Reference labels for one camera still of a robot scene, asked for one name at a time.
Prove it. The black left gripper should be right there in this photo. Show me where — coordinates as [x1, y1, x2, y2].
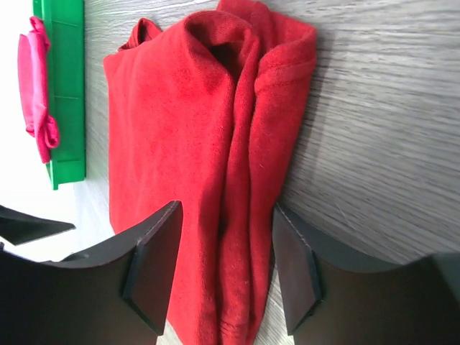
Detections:
[1, 206, 75, 245]

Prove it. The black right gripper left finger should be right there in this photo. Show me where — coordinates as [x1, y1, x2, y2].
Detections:
[1, 201, 183, 344]

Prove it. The dark red t-shirt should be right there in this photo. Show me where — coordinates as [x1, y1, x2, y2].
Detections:
[103, 1, 317, 344]

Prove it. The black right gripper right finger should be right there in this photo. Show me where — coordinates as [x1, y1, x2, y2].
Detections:
[272, 205, 459, 344]

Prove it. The green plastic bin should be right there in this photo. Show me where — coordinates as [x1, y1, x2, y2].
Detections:
[32, 0, 86, 190]

